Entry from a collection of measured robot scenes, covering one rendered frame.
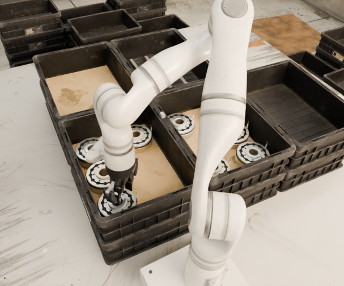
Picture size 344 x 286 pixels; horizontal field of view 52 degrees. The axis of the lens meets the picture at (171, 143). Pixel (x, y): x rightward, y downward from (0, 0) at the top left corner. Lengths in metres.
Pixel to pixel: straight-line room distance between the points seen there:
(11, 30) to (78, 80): 1.18
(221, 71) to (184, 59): 0.09
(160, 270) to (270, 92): 0.82
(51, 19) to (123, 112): 1.91
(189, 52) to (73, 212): 0.64
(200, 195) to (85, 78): 0.90
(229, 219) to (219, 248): 0.10
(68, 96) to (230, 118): 0.81
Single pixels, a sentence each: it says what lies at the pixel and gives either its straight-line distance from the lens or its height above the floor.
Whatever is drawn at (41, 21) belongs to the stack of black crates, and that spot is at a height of 0.56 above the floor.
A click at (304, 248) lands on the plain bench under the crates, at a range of 1.15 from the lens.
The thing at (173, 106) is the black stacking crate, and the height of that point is 0.87.
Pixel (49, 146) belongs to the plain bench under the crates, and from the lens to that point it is 1.37.
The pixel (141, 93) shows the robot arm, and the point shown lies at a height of 1.20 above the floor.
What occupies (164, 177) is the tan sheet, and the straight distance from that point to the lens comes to 1.05.
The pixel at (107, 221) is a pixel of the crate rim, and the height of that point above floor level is 0.93.
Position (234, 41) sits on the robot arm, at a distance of 0.74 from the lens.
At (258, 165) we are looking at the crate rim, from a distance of 0.99.
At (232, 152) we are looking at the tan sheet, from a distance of 1.14.
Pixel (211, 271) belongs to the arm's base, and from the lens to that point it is 0.82.
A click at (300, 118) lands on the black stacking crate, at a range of 1.35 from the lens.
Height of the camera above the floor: 1.64
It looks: 45 degrees down
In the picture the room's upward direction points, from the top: 3 degrees clockwise
